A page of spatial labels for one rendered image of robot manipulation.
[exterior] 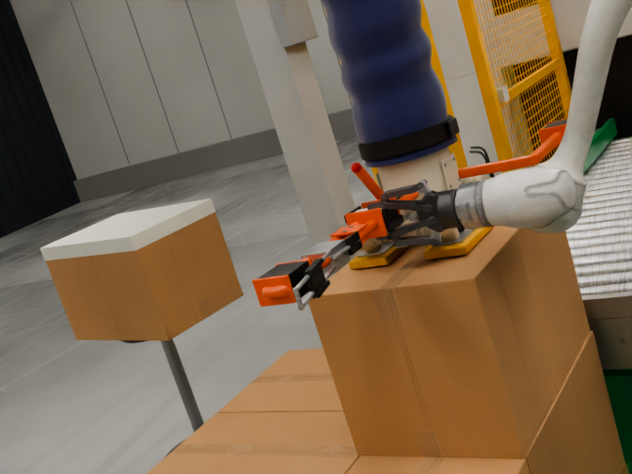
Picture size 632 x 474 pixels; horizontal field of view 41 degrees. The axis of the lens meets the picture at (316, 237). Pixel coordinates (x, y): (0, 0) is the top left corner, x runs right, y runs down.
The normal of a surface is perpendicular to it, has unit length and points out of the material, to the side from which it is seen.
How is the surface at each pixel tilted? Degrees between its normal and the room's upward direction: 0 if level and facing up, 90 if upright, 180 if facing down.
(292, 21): 90
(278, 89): 90
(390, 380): 90
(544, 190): 68
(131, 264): 90
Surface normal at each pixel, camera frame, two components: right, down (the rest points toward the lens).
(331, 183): 0.82, -0.13
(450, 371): -0.49, 0.34
